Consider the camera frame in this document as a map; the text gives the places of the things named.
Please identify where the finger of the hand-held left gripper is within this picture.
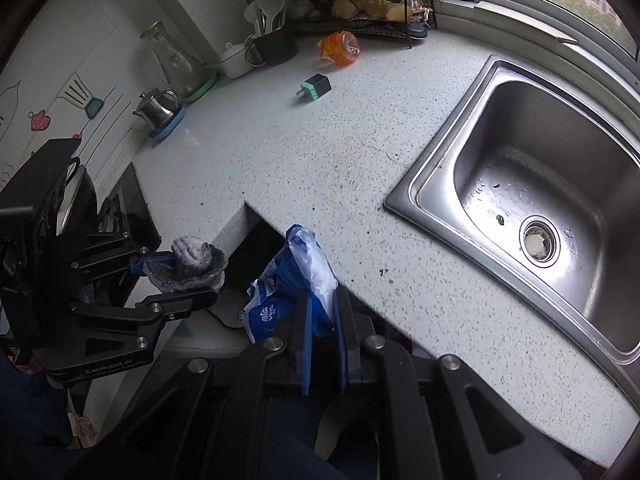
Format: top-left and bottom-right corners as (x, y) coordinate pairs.
(70, 242), (176, 281)
(72, 289), (218, 323)

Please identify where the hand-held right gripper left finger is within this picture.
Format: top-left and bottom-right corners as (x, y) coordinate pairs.
(70, 295), (313, 480)

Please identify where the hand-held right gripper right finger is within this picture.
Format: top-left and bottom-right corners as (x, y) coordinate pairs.
(334, 286), (583, 480)

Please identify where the grey rag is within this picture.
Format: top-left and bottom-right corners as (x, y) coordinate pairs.
(142, 234), (228, 295)

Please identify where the blue and white packet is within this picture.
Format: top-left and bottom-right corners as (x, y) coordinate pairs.
(239, 224), (338, 345)

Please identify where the steel teapot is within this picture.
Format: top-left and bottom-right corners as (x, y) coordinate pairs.
(132, 87), (181, 130)

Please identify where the green tray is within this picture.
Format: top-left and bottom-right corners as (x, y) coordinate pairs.
(177, 71), (219, 103)

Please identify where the glass carafe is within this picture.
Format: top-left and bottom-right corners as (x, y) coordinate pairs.
(139, 21), (208, 101)

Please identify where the white sugar jar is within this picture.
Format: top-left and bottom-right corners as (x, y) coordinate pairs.
(220, 40), (253, 80)

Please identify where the steel sink strainer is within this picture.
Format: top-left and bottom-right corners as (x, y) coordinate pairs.
(519, 215), (562, 267)

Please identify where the black and green charger plug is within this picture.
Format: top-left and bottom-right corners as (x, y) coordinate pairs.
(297, 74), (327, 102)

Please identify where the steel sink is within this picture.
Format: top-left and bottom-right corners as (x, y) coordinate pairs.
(384, 54), (640, 376)

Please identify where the black utensil mug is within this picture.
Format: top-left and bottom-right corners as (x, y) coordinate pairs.
(245, 25), (298, 67)

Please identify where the white ladle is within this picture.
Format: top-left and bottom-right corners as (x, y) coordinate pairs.
(244, 2), (263, 36)

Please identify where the orange packet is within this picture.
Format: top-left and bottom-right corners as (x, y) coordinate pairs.
(317, 31), (362, 68)

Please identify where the white spatula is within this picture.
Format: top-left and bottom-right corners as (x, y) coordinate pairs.
(262, 0), (287, 33)

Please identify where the ginger root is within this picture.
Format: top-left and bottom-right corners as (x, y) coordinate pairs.
(361, 0), (408, 22)
(331, 0), (365, 20)

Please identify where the window frame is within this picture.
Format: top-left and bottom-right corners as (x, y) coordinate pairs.
(440, 0), (640, 91)

